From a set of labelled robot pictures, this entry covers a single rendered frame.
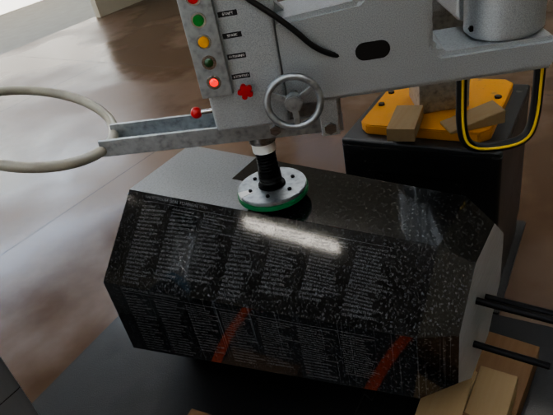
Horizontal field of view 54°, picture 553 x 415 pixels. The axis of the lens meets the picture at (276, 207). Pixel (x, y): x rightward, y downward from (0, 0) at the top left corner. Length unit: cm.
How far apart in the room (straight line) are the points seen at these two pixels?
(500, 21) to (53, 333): 231
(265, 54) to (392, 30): 31
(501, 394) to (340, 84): 108
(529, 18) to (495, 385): 110
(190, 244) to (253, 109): 54
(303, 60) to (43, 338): 197
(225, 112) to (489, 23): 68
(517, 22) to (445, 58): 18
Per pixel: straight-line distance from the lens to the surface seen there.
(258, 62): 138
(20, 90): 193
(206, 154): 206
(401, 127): 199
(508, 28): 145
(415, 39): 139
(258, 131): 150
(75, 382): 255
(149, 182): 198
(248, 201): 160
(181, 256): 178
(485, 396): 189
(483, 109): 212
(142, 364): 246
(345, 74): 140
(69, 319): 289
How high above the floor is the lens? 172
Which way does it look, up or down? 33 degrees down
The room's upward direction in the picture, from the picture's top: 12 degrees counter-clockwise
